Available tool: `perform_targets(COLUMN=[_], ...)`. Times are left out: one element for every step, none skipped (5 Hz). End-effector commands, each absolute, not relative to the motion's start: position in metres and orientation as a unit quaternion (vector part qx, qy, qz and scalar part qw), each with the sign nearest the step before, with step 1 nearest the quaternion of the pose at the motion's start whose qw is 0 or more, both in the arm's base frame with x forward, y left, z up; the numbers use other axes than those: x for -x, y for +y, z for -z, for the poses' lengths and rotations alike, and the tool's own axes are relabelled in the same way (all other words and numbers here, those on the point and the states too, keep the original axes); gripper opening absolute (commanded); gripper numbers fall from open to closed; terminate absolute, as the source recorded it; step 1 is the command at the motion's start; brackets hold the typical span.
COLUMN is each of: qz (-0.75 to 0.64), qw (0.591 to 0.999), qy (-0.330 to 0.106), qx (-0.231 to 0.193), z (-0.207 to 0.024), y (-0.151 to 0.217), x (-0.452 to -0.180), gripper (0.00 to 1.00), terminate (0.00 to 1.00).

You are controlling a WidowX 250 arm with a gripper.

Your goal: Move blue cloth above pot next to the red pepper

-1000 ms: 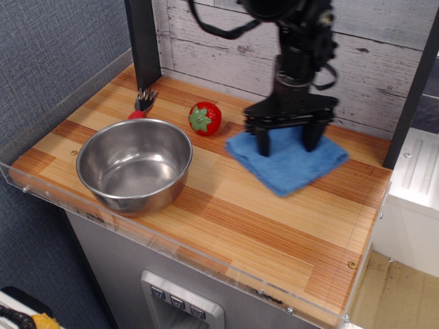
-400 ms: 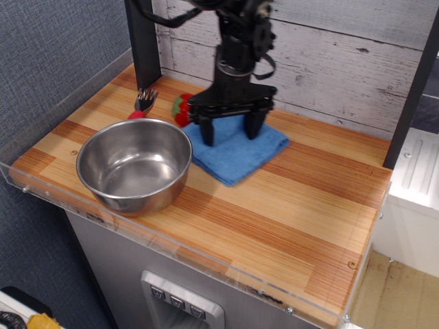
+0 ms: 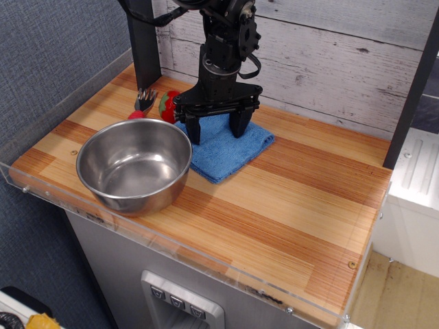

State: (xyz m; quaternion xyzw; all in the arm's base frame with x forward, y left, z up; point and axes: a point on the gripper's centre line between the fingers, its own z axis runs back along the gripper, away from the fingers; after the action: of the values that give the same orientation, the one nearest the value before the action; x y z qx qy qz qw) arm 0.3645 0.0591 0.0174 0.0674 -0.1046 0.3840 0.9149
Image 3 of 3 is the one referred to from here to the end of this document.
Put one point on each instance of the black frame post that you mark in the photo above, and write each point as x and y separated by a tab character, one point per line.
419	82
144	52

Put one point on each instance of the silver dispenser button panel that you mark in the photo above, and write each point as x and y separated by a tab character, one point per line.
173	306

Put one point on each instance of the clear acrylic table guard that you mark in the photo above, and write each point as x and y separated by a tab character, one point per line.
293	226

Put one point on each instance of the black and yellow object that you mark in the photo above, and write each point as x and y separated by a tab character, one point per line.
21	310

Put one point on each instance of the red-handled metal spork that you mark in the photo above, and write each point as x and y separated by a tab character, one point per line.
143	103

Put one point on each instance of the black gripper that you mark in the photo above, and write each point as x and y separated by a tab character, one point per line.
217	92

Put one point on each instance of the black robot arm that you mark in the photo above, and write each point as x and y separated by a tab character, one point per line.
231	38

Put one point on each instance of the black right frame post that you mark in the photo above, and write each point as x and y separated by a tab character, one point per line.
419	82

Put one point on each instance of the blue towel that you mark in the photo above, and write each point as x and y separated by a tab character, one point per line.
219	154

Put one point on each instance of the grey toy fridge cabinet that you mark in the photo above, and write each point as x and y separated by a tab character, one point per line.
117	263

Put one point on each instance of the red toy strawberry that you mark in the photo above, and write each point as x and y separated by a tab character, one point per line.
167	106

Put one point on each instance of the stainless steel bowl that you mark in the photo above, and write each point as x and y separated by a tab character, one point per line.
136	167

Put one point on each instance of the white toy sink unit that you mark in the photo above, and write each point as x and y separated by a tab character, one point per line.
407	228

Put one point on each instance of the black left frame post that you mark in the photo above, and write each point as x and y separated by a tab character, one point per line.
144	52

